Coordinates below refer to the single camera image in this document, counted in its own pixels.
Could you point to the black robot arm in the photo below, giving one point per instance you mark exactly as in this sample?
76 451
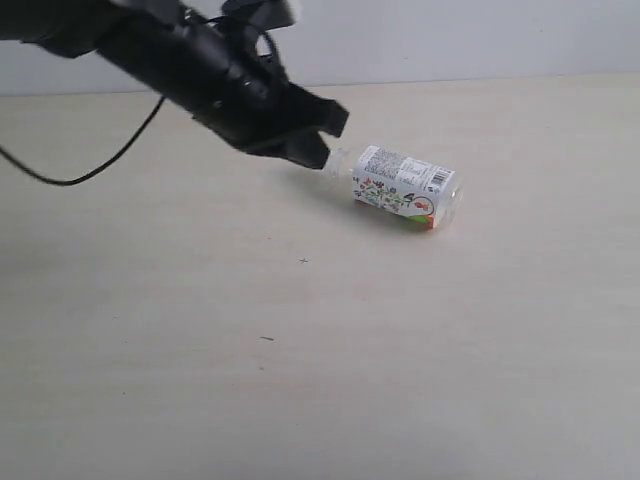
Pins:
119 31

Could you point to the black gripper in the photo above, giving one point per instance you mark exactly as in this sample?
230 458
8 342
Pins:
226 73

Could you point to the floral label clear bottle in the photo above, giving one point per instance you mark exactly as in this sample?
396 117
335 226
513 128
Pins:
396 183

